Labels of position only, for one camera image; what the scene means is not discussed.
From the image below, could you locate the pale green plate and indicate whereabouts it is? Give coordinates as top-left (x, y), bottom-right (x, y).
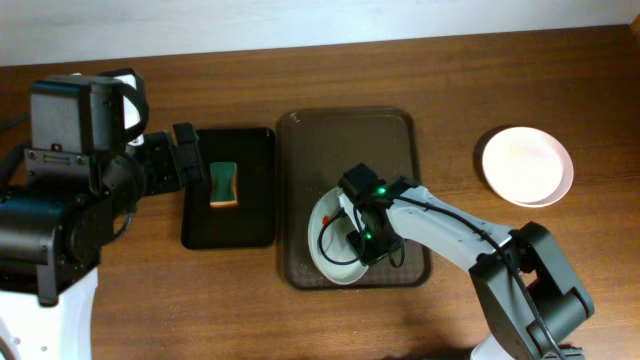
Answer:
top-left (307, 187), bottom-right (369, 286)

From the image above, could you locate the green and orange sponge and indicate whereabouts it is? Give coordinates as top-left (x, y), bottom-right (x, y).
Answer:
top-left (209, 162), bottom-right (238, 208)

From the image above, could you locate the pale pink plate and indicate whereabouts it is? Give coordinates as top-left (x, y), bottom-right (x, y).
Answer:
top-left (481, 127), bottom-right (575, 208)

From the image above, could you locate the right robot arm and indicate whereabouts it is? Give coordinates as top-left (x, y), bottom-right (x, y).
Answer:
top-left (338, 164), bottom-right (595, 360)

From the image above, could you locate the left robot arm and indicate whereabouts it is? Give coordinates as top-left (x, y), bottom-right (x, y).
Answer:
top-left (1, 68), bottom-right (205, 359)

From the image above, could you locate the black plastic tray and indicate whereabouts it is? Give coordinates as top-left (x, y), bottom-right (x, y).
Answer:
top-left (181, 127), bottom-right (276, 250)

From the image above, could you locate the brown plastic serving tray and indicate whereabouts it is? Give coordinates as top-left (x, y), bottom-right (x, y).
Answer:
top-left (278, 108), bottom-right (431, 290)

